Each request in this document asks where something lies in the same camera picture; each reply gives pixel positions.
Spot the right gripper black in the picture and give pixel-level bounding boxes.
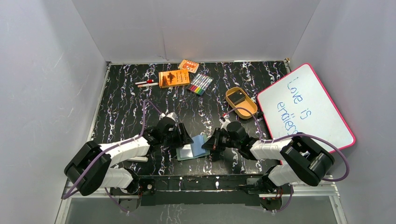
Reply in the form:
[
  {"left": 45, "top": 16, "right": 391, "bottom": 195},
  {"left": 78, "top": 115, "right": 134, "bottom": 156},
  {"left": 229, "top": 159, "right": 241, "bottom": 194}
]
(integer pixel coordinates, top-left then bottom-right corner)
[{"left": 202, "top": 127, "right": 240, "bottom": 151}]

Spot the green card holder wallet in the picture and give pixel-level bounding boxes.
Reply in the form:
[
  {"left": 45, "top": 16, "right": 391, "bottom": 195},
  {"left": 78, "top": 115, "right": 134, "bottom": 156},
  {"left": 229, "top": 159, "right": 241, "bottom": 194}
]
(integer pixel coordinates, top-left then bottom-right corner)
[{"left": 176, "top": 134, "right": 210, "bottom": 161}]

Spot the black credit cards stack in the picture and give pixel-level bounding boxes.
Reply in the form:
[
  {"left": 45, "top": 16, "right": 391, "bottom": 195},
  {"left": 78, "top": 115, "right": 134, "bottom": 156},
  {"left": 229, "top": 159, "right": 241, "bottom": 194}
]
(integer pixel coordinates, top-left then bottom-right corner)
[{"left": 228, "top": 90, "right": 246, "bottom": 105}]

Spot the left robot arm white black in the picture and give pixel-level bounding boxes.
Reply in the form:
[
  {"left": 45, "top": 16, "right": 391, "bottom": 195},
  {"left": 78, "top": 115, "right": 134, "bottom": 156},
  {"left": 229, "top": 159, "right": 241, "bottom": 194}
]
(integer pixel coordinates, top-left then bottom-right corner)
[{"left": 64, "top": 116, "right": 194, "bottom": 196}]

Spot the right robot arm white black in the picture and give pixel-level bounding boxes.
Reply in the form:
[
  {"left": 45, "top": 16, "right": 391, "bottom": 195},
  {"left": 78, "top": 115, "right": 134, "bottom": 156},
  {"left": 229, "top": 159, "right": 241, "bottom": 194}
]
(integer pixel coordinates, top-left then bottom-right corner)
[{"left": 202, "top": 121, "right": 335, "bottom": 193}]

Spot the small orange card box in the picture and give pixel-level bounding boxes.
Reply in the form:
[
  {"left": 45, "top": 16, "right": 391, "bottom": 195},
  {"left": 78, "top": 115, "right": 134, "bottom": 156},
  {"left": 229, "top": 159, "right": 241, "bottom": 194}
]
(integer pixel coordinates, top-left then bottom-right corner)
[{"left": 178, "top": 59, "right": 199, "bottom": 73}]

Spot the white stapler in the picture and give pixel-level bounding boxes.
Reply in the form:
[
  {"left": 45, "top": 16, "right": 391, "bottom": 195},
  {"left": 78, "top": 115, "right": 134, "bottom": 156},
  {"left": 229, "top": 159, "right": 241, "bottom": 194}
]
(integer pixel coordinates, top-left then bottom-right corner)
[{"left": 127, "top": 156, "right": 148, "bottom": 162}]

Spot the tan oval tray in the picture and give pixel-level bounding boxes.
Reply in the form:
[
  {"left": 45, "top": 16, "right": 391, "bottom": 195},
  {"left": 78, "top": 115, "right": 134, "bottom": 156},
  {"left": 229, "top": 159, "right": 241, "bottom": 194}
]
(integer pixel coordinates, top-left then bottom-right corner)
[{"left": 225, "top": 87, "right": 258, "bottom": 119}]

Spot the coloured marker pen set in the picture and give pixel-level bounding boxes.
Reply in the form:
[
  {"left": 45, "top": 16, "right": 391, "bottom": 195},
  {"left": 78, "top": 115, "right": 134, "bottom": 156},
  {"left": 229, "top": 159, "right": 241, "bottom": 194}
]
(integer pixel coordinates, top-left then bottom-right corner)
[{"left": 187, "top": 73, "right": 213, "bottom": 96}]

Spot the white marker pen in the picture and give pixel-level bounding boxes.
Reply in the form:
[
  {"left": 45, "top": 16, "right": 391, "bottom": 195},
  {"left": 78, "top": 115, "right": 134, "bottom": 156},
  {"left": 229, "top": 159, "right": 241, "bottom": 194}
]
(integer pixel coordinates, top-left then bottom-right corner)
[{"left": 137, "top": 83, "right": 159, "bottom": 88}]

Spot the orange book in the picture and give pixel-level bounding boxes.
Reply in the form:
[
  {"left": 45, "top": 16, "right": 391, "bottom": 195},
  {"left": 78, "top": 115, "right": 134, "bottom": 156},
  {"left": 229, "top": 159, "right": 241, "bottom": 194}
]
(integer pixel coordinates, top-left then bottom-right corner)
[{"left": 159, "top": 70, "right": 191, "bottom": 88}]

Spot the red capped white marker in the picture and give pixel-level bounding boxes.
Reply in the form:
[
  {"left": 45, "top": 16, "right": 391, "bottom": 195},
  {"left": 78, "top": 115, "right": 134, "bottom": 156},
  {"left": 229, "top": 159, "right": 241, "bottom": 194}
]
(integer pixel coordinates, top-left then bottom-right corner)
[{"left": 135, "top": 79, "right": 154, "bottom": 85}]

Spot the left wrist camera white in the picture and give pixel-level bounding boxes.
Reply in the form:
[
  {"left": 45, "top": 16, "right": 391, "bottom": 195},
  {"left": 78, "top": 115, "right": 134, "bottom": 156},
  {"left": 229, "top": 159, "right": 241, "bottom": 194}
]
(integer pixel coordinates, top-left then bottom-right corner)
[{"left": 159, "top": 112, "right": 177, "bottom": 122}]

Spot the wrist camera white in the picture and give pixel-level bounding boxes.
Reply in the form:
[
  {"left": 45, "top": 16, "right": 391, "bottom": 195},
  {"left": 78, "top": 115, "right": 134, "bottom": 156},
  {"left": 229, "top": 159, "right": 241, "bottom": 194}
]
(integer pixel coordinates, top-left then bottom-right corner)
[
  {"left": 219, "top": 115, "right": 231, "bottom": 130},
  {"left": 159, "top": 112, "right": 177, "bottom": 122}
]

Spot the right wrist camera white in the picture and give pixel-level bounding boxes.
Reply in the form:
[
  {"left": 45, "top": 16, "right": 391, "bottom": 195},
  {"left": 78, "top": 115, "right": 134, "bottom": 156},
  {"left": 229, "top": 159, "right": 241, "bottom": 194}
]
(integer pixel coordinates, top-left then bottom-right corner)
[{"left": 219, "top": 115, "right": 231, "bottom": 130}]

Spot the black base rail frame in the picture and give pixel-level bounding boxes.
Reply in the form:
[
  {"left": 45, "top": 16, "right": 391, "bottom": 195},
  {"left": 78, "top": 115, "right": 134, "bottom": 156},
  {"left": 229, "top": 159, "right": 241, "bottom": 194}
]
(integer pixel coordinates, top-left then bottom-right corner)
[{"left": 110, "top": 174, "right": 291, "bottom": 210}]

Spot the white board pink frame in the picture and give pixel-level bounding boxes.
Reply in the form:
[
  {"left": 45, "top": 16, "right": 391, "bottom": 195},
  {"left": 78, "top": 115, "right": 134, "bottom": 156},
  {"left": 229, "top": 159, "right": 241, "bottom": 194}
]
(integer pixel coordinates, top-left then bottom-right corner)
[{"left": 257, "top": 63, "right": 356, "bottom": 149}]

